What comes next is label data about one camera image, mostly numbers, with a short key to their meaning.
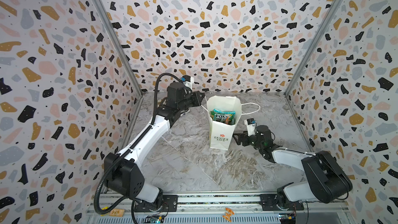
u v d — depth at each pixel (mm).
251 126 816
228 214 704
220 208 731
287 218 715
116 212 702
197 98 666
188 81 680
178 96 569
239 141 822
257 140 760
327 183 433
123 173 404
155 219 702
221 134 797
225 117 917
